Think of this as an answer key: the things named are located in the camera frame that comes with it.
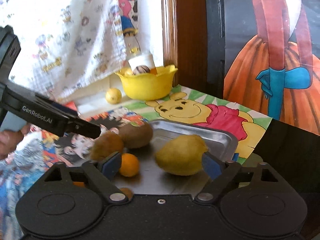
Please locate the orange mandarin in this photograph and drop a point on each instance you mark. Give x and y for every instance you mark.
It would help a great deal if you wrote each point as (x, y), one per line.
(129, 165)
(79, 183)

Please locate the brown kiwi with sticker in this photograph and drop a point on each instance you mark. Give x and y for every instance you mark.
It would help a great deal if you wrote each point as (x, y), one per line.
(134, 136)

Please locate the brown wooden frame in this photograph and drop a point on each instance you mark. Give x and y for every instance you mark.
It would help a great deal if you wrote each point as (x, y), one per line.
(185, 41)

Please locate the person's left hand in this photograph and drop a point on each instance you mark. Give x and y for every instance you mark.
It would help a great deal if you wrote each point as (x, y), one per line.
(9, 140)

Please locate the Winnie the Pooh drawing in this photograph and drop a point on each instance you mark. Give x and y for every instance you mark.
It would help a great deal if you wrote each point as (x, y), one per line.
(190, 106)

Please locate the orange dress woman poster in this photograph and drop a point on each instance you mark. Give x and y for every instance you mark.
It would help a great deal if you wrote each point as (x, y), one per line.
(276, 72)

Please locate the colourful anime poster mat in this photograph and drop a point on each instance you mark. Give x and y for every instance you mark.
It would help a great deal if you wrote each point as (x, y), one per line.
(38, 151)

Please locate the white jar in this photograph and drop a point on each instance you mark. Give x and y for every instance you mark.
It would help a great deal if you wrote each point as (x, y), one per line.
(143, 59)

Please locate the yellow lemon near bowl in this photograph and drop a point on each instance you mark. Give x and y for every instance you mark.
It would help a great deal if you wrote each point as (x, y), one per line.
(113, 96)

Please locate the green cloth under tray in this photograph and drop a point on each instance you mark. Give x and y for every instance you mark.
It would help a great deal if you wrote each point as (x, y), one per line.
(250, 163)

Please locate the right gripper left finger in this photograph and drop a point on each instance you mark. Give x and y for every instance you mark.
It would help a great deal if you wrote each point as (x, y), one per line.
(100, 174)

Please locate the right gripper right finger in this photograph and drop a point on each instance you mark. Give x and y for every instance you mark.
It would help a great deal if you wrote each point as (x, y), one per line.
(221, 175)

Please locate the large green-brown pear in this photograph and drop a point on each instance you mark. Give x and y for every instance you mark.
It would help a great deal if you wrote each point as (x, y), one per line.
(182, 156)

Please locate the white cartoon print cloth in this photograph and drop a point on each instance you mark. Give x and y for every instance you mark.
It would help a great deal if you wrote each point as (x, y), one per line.
(70, 48)

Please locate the small brown fruit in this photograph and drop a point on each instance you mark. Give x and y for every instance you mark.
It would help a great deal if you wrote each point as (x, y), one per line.
(128, 192)

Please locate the grey metal baking tray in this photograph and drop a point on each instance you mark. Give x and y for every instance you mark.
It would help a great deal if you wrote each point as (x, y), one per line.
(154, 180)

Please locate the yellow fruit in bowl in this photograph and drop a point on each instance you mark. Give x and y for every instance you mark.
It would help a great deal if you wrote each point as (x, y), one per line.
(128, 72)

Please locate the striped melon in bowl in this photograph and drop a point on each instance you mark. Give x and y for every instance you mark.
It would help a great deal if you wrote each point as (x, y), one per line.
(141, 70)

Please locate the yellow plastic bowl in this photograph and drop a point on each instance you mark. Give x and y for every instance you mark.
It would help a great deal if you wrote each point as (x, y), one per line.
(146, 86)

